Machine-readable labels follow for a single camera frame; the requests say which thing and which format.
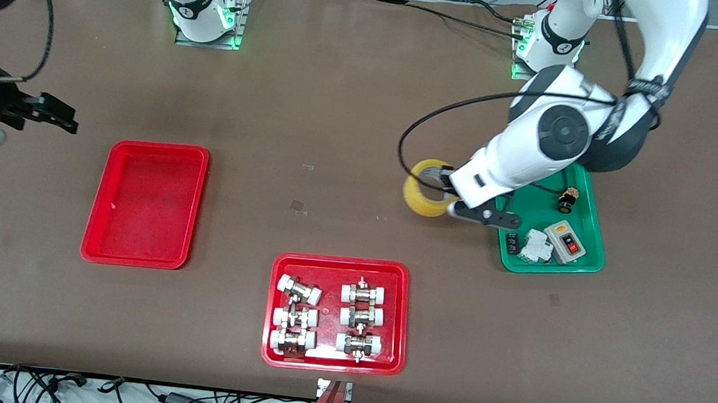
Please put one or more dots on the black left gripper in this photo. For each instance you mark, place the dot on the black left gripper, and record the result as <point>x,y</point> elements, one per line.
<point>442,180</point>

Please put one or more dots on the yellowish clear tape roll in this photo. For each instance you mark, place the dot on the yellowish clear tape roll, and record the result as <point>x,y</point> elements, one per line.
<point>416,203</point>

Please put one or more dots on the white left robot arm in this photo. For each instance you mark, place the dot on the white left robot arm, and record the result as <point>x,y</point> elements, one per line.
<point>556,134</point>

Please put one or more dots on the green plastic tray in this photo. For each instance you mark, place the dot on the green plastic tray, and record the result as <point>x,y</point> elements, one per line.
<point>540,219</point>

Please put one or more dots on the red plastic tray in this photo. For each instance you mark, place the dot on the red plastic tray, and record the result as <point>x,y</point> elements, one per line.
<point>329,314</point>
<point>147,204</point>

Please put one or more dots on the small black connector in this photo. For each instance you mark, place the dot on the small black connector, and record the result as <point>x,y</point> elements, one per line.
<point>512,243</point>

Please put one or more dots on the white circuit breaker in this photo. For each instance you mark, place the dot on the white circuit breaker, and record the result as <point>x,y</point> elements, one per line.
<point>535,247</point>

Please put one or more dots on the metal fitting with white caps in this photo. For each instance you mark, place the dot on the metal fitting with white caps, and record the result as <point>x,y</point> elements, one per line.
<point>295,317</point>
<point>301,290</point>
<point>292,339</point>
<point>364,293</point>
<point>361,317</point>
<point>358,344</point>

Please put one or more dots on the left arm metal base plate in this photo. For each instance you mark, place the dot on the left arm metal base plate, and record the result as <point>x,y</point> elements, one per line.
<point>518,72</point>

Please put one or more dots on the grey on-off switch box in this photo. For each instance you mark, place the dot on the grey on-off switch box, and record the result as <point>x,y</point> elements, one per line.
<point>566,242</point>

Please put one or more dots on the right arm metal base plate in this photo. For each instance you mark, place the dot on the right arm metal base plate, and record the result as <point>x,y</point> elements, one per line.
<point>205,43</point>

